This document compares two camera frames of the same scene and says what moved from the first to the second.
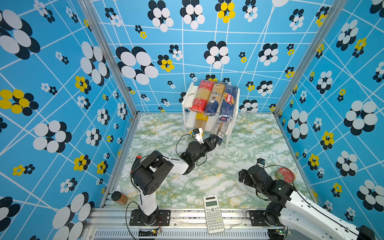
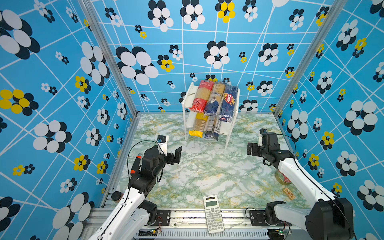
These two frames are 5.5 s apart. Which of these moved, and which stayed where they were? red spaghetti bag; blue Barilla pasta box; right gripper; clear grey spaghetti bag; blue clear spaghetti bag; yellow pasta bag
Moved: clear grey spaghetti bag; right gripper
Stayed: yellow pasta bag; red spaghetti bag; blue clear spaghetti bag; blue Barilla pasta box
